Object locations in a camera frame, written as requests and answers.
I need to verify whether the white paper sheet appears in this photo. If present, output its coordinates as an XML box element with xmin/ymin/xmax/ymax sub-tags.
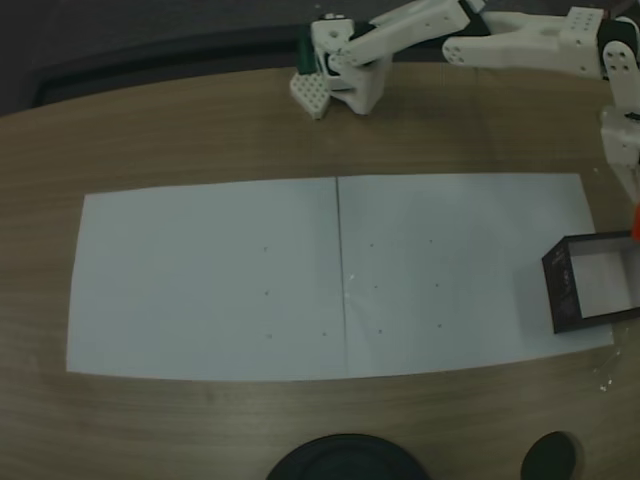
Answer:
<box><xmin>65</xmin><ymin>177</ymin><xmax>348</xmax><ymax>380</ymax></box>
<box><xmin>336</xmin><ymin>172</ymin><xmax>617</xmax><ymax>380</ymax></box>

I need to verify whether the black round object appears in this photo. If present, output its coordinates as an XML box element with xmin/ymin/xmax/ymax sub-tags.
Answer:
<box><xmin>264</xmin><ymin>433</ymin><xmax>429</xmax><ymax>480</ymax></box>

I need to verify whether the brown open box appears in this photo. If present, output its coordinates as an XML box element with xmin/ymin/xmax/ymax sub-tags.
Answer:
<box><xmin>541</xmin><ymin>230</ymin><xmax>640</xmax><ymax>336</ymax></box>

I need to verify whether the green table clamp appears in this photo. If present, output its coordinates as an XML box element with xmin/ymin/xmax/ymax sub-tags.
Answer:
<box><xmin>297</xmin><ymin>28</ymin><xmax>320</xmax><ymax>76</ymax></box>

